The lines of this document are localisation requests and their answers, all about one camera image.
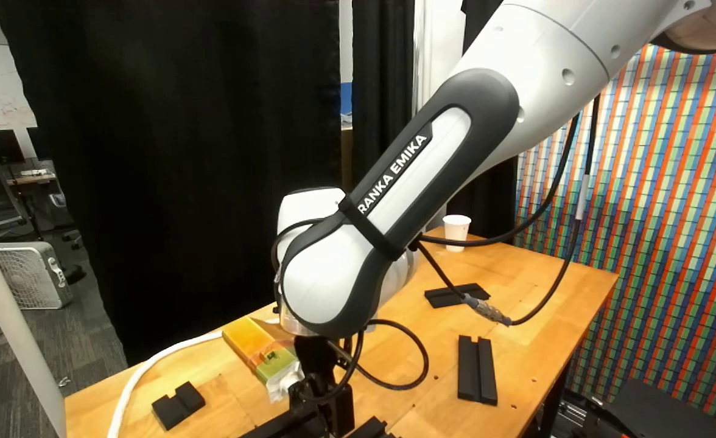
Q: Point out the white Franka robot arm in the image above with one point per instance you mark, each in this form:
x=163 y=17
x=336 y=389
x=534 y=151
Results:
x=530 y=69

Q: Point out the black track piece table edge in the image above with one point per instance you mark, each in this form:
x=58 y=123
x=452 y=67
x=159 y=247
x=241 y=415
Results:
x=370 y=430

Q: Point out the yellow wrist camera box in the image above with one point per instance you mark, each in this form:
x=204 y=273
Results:
x=266 y=351

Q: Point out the white paper cup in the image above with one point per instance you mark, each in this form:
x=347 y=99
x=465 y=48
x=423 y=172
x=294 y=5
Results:
x=456 y=230

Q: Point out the black curtain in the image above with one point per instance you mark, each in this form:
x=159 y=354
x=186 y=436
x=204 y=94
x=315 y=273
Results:
x=176 y=127

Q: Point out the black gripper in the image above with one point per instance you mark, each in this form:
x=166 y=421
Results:
x=320 y=392

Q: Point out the grey computer case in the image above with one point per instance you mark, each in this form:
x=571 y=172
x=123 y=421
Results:
x=35 y=275

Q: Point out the colourful woven backdrop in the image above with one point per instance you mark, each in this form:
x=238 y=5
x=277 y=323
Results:
x=650 y=219

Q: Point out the black track piece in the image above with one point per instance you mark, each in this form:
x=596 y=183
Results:
x=474 y=372
x=289 y=425
x=452 y=295

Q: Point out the small black connector block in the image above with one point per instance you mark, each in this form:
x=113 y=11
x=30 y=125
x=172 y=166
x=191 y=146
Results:
x=177 y=408

